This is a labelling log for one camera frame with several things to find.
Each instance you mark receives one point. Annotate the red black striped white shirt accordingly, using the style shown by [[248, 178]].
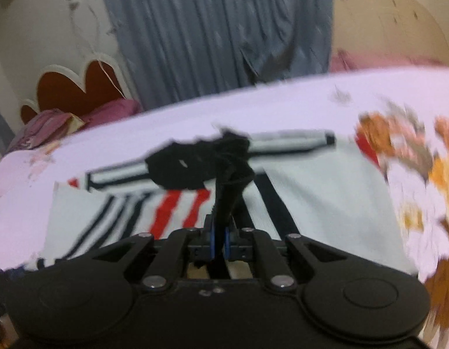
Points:
[[319, 196]]

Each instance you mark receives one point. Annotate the lilac floral bed sheet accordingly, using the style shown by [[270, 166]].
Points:
[[282, 101]]

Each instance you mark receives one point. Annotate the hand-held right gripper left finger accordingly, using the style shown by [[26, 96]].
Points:
[[210, 241]]

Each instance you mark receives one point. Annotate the blue-grey curtain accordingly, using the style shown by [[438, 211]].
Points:
[[191, 25]]

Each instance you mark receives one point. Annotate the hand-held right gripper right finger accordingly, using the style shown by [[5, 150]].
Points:
[[227, 243]]

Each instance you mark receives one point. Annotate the purple pillows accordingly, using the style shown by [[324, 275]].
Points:
[[42, 127]]

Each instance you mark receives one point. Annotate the cream round panel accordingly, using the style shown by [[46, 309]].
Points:
[[391, 25]]

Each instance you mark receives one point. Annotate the brown cream-edged headboard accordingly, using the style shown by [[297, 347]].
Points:
[[64, 87]]

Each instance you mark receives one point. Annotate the magenta pillow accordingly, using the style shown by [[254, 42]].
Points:
[[115, 111]]

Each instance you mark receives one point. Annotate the pink pillow at right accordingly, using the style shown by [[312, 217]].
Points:
[[359, 60]]

